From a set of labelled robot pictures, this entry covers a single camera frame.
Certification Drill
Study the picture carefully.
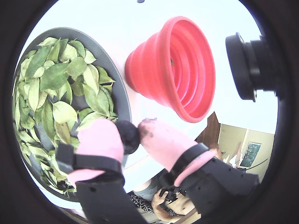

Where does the pink covered gripper finger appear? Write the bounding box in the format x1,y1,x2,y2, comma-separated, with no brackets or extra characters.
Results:
137,118,260,217
56,118,148,224

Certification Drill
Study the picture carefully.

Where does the dark blueberry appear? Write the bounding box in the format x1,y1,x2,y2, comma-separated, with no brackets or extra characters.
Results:
116,120,142,155

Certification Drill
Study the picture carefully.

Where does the red collapsible silicone cup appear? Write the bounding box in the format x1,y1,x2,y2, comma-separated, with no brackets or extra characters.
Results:
124,16,216,123

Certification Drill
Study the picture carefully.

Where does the green leaves pile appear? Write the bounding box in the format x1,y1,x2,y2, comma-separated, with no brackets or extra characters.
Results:
13,36,119,194

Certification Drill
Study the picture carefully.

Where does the dark grey round bowl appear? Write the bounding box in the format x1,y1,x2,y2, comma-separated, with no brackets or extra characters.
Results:
13,27,132,203

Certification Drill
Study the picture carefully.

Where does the black handheld device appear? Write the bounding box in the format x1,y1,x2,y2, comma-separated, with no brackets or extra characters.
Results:
158,188,187,203

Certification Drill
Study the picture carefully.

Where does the black white patterned fabric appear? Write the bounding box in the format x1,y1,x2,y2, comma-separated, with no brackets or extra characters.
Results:
129,195,178,217

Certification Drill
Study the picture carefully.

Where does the framed green picture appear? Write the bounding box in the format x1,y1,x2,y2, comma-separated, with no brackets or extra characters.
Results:
240,141,262,168

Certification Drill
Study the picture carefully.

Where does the black camera lens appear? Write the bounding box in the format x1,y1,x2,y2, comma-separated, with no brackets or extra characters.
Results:
225,32,280,103

